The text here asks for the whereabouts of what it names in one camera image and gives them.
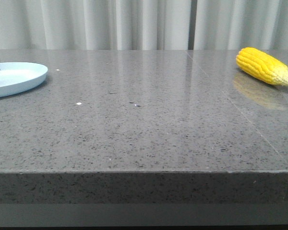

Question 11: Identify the yellow corn cob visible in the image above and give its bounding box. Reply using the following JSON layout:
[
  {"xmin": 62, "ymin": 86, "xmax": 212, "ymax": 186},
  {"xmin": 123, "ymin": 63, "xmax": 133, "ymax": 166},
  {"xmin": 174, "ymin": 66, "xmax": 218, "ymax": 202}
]
[{"xmin": 236, "ymin": 47, "xmax": 288, "ymax": 86}]

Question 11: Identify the light blue round plate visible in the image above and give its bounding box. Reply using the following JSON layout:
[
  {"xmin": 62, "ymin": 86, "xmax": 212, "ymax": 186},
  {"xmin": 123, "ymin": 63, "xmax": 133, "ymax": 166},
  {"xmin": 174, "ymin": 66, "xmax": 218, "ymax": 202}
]
[{"xmin": 0, "ymin": 62, "xmax": 48, "ymax": 97}]

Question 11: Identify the white pleated curtain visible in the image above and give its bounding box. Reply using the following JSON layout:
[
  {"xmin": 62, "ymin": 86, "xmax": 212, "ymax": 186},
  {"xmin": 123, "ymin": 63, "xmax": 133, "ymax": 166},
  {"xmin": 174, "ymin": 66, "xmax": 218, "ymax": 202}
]
[{"xmin": 0, "ymin": 0, "xmax": 288, "ymax": 50}]

